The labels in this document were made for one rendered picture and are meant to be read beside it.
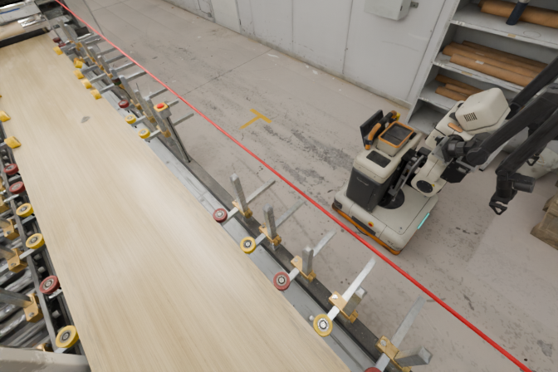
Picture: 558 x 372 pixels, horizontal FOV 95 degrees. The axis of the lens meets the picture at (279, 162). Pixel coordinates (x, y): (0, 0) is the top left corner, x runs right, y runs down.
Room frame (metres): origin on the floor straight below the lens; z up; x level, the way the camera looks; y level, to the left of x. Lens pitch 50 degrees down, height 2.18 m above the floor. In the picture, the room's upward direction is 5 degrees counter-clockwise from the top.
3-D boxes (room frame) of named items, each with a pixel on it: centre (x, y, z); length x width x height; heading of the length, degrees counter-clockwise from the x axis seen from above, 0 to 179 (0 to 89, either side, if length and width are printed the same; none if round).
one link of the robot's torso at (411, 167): (1.05, -1.04, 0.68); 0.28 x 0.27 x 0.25; 130
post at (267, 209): (0.60, 0.07, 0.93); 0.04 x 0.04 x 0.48; 40
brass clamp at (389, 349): (0.04, -0.40, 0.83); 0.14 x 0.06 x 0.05; 40
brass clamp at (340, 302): (0.23, -0.24, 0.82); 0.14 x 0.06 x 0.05; 40
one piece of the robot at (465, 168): (0.91, -1.08, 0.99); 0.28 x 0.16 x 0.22; 130
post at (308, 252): (0.41, -0.09, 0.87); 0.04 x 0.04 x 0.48; 40
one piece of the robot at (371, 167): (1.20, -0.83, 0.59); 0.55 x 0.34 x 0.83; 130
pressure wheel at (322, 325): (0.16, -0.12, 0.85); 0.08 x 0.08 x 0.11
